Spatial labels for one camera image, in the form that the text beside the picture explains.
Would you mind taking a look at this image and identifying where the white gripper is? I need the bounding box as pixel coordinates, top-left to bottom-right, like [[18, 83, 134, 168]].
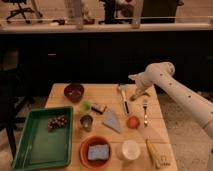
[[128, 72, 153, 94]]

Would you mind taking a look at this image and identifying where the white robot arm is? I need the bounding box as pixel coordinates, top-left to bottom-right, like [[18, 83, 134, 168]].
[[128, 62, 213, 171]]

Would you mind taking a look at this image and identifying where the purple bowl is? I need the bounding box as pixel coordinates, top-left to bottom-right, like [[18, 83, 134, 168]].
[[64, 83, 84, 103]]

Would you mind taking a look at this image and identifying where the orange bowl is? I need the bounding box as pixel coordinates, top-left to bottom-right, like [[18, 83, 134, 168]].
[[79, 136, 112, 170]]

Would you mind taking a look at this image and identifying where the silver fork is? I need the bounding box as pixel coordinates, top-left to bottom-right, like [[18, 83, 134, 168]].
[[143, 99, 148, 127]]

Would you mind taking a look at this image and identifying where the red tomato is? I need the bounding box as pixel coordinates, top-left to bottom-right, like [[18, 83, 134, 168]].
[[126, 116, 140, 129]]

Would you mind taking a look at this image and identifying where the grey blue cloth wedge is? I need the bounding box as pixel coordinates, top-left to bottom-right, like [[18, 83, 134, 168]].
[[102, 109, 122, 133]]

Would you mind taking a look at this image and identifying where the small dark brown block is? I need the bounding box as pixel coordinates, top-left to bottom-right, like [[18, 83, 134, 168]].
[[91, 103, 107, 114]]

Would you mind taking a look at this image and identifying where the small metal cup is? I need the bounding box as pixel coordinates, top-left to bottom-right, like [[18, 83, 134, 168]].
[[80, 115, 93, 132]]

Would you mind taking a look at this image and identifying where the yellow corn cob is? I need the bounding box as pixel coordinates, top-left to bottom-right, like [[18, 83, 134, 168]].
[[146, 140, 163, 169]]

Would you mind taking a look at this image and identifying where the white round container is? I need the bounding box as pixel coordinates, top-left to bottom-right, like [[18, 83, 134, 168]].
[[118, 140, 141, 161]]

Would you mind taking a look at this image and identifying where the blue sponge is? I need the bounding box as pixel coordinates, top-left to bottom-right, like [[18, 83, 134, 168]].
[[87, 144, 109, 161]]

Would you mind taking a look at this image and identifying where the bunch of dark grapes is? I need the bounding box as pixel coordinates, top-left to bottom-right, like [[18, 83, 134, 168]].
[[47, 115, 67, 131]]

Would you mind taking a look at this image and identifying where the green plastic tray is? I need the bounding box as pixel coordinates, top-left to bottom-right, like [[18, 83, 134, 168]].
[[12, 107, 73, 171]]

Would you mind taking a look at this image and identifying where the dark chair at left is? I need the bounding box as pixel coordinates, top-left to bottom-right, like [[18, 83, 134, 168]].
[[0, 50, 32, 157]]

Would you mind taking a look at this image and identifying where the black office chair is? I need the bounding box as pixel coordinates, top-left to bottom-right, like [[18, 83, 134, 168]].
[[1, 0, 43, 24]]

